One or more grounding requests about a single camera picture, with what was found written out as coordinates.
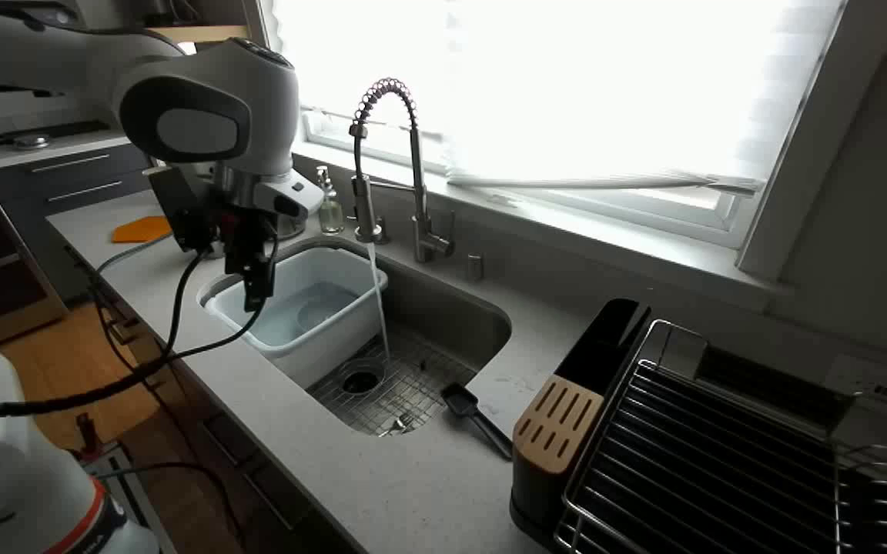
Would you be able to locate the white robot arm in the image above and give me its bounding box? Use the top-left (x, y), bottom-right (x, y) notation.
top-left (0, 9), bottom-right (320, 309)

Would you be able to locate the white plastic wash basin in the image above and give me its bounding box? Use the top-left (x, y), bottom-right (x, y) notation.
top-left (204, 242), bottom-right (391, 390)

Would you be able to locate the small chrome sink button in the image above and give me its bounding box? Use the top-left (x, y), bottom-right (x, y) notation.
top-left (464, 252), bottom-right (482, 284)

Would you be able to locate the wooden knife block insert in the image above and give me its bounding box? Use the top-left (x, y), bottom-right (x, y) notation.
top-left (515, 376), bottom-right (603, 473)

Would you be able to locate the chrome spring kitchen faucet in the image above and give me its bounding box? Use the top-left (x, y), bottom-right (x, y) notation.
top-left (349, 78), bottom-right (453, 262)

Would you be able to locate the black dish drying rack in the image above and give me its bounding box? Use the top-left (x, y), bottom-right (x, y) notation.
top-left (511, 299), bottom-right (887, 554)

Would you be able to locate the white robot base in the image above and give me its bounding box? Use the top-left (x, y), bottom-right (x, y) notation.
top-left (0, 332), bottom-right (164, 554)

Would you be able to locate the orange cloth on counter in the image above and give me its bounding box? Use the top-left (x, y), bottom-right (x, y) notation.
top-left (110, 215), bottom-right (171, 242)

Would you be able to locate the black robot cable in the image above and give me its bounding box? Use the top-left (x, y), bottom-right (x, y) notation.
top-left (0, 242), bottom-right (267, 417)

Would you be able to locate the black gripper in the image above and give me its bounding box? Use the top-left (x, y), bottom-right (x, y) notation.
top-left (144, 166), bottom-right (276, 309)

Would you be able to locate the clear soap dispenser bottle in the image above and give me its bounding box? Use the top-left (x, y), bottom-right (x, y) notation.
top-left (316, 166), bottom-right (343, 234)

